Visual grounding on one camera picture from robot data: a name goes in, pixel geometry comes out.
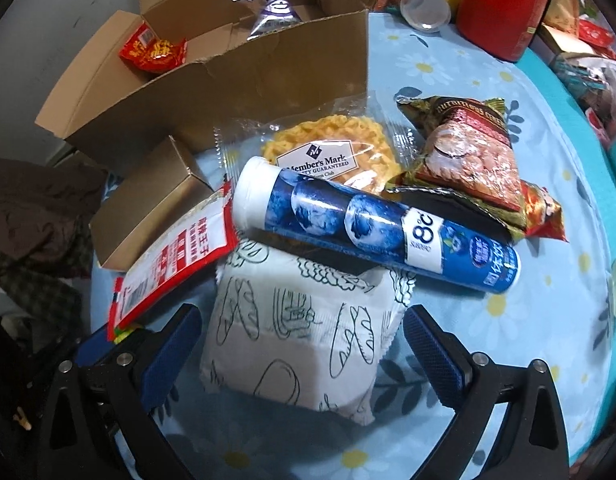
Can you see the white bread print packet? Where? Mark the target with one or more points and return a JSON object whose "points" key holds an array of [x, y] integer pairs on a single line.
{"points": [[288, 340]]}

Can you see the orange jar with clear lid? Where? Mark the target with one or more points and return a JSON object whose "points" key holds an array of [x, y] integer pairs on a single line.
{"points": [[422, 7]]}

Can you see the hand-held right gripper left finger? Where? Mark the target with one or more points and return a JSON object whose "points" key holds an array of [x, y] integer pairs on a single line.
{"points": [[174, 355]]}

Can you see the brown cardboard box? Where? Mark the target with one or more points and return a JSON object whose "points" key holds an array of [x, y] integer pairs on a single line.
{"points": [[238, 90]]}

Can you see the red yellow snack packet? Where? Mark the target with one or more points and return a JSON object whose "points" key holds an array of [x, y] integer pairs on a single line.
{"points": [[153, 52]]}

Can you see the red and white packet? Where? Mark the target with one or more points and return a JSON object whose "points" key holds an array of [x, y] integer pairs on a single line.
{"points": [[173, 255]]}

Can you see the small red snack packet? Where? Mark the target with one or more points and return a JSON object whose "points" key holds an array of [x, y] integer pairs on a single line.
{"points": [[542, 210]]}

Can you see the clear yellow waffle packet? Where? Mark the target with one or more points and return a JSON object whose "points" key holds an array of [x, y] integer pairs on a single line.
{"points": [[328, 135]]}

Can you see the purple silver snack packet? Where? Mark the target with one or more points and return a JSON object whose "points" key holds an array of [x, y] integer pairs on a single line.
{"points": [[275, 12]]}

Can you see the dark clothing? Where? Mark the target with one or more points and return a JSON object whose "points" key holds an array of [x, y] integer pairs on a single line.
{"points": [[33, 220]]}

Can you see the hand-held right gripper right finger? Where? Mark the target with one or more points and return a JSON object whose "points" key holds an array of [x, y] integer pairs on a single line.
{"points": [[432, 355]]}

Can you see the blue floral tablecloth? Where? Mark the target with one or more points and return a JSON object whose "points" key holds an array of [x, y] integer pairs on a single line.
{"points": [[552, 310]]}

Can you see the blue blueberry print tube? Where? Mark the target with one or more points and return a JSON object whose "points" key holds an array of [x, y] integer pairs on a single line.
{"points": [[368, 220]]}

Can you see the small gold box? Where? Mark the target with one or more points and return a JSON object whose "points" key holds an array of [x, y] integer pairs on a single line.
{"points": [[148, 200]]}

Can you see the pile of assorted packets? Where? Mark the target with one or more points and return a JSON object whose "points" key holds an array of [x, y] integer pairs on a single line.
{"points": [[582, 60]]}

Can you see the green gold nut packet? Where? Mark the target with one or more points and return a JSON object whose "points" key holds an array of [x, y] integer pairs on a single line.
{"points": [[467, 160]]}

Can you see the red lidded container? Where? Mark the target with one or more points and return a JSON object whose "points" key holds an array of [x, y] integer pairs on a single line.
{"points": [[502, 10]]}

